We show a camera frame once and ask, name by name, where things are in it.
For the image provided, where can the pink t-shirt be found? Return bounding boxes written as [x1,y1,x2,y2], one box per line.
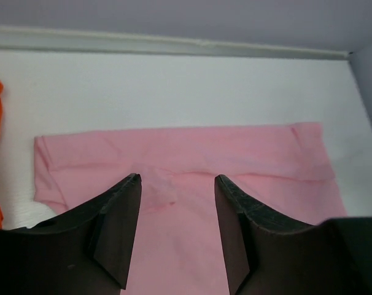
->
[34,122,346,294]

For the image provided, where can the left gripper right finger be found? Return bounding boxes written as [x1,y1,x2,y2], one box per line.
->
[214,175,372,294]

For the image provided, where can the aluminium table edge rail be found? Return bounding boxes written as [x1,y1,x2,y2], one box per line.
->
[0,25,350,60]

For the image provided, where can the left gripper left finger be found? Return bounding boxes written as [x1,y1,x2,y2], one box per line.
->
[0,174,142,294]

